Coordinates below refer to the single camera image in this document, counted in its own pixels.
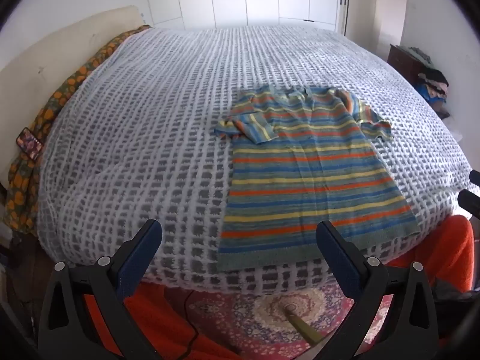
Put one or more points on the orange fabric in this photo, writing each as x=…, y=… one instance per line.
x=450, y=247

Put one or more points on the white grey woven bedspread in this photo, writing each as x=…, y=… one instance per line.
x=150, y=120

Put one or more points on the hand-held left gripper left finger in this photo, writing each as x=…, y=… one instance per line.
x=137, y=266

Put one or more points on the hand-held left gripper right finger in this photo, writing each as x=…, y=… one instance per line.
x=339, y=266

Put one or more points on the red patterned rug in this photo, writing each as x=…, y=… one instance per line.
x=240, y=315

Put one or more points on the dark wooden dresser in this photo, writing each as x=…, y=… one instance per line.
x=403, y=62

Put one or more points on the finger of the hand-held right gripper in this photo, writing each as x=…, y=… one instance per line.
x=475, y=178
x=470, y=201

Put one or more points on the striped knit shirt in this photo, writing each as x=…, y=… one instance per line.
x=307, y=180

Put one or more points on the pile of clothes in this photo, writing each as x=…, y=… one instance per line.
x=433, y=82

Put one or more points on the orange floral bed sheet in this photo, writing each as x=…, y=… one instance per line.
x=56, y=97

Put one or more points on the yellow green stick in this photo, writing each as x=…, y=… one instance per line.
x=303, y=326

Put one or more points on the dark patterned phone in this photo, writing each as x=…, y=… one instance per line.
x=29, y=143

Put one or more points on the cream headboard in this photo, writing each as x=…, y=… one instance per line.
x=45, y=52

